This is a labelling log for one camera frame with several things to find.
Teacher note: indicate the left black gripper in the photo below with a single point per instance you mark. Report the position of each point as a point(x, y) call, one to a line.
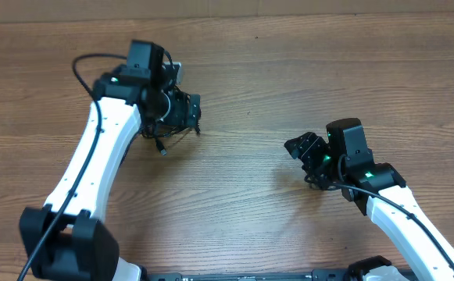
point(178, 115)

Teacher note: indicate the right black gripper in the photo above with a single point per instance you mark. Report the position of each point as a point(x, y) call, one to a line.
point(307, 147)

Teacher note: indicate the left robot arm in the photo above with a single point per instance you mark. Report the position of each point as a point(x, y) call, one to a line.
point(66, 239)

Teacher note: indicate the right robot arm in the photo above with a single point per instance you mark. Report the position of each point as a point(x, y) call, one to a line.
point(343, 161)

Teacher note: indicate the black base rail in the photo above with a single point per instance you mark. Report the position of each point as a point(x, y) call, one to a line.
point(374, 268)

